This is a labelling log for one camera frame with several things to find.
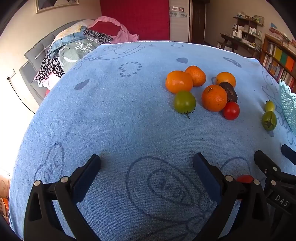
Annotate black cable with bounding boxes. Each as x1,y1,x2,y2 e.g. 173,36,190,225
7,77,35,114

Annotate denim jacket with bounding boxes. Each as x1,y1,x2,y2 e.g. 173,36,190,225
50,32,87,54

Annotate dark brown round fruit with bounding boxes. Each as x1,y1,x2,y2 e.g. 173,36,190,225
219,82,238,103

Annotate red tomato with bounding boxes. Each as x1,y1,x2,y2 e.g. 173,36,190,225
236,175,255,184
223,101,240,121

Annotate red upright mattress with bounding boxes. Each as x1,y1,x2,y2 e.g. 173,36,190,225
100,0,171,42

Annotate wooden desk shelf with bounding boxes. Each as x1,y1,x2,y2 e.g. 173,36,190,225
232,15,264,41

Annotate white wardrobe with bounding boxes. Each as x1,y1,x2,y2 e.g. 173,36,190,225
169,0,193,43

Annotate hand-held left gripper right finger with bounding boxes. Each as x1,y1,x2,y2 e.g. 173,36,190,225
193,152,271,241

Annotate wooden bookshelf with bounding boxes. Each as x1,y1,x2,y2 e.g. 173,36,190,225
259,32,296,93

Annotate dark wooden door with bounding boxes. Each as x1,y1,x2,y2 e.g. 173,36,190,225
192,0,207,44

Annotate blue printed towel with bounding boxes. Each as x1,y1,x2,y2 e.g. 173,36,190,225
8,41,296,241

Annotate light blue lace plastic basket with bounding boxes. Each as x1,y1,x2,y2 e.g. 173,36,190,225
279,79,296,131

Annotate large green tomato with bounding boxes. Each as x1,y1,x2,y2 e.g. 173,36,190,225
174,90,197,120

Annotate stacks of books on bookshelf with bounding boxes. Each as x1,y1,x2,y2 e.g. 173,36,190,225
268,27,296,48

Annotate pile of clothes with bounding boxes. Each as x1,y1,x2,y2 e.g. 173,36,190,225
20,20,77,107

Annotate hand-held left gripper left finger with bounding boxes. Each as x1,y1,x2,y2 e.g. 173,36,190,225
23,154,101,241

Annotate large orange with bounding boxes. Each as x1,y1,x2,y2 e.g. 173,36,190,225
202,85,228,112

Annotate rows of shelved books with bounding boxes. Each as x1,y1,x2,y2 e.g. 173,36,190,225
262,42,296,91

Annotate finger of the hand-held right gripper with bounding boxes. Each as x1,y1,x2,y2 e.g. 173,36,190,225
254,150,284,193
281,144,296,165

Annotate pale printed quilt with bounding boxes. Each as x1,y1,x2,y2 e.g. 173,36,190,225
57,20,94,40

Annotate red cloth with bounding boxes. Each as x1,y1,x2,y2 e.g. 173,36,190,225
89,21,122,35

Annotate wooden desk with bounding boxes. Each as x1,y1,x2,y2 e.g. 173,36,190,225
217,34,262,57

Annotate grey floral cloth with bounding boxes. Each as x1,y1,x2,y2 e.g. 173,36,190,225
58,38,100,70

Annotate framed wall picture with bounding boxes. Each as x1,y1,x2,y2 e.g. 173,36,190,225
36,0,73,14

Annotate leopard print cloth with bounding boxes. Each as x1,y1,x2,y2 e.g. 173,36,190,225
83,29,114,44
34,50,65,82

